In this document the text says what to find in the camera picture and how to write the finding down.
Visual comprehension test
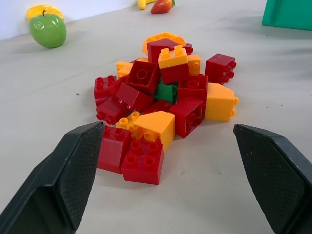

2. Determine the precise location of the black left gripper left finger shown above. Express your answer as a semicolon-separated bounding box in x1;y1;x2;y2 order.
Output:
0;121;106;234

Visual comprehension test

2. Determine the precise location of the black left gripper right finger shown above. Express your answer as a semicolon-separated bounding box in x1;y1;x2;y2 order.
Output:
233;123;312;234

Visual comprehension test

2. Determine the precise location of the green box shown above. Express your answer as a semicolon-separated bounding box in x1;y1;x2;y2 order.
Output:
261;0;312;32

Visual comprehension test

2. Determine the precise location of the red sloped building block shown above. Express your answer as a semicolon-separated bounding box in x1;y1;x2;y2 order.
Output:
115;82;155;113
97;125;133;175
96;97;132;125

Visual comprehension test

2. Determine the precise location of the red square building block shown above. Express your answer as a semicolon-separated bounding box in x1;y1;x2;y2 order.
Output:
177;74;209;102
183;42;194;56
160;63;191;85
146;38;181;64
169;97;204;139
125;60;161;95
120;139;165;186
94;75;120;107
204;53;237;85

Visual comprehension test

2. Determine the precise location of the yellow small building block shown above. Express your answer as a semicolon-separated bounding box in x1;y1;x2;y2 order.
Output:
115;111;141;134

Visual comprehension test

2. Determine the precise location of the green plastic toy brick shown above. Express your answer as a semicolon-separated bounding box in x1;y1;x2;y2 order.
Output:
151;77;179;104

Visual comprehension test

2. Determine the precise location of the yellow square building block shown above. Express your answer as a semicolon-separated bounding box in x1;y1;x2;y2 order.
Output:
157;45;188;70
186;54;201;76

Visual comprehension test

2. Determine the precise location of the green apple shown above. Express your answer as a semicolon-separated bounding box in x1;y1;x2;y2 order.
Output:
29;10;67;49

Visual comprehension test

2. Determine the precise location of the yellow banana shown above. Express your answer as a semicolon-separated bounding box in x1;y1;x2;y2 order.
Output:
26;4;65;22
137;0;156;10

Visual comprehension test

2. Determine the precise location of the yellow curved building block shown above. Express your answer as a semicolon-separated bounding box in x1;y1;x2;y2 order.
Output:
142;32;187;54

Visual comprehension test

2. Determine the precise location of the red strawberry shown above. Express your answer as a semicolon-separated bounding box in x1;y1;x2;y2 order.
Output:
150;0;176;15

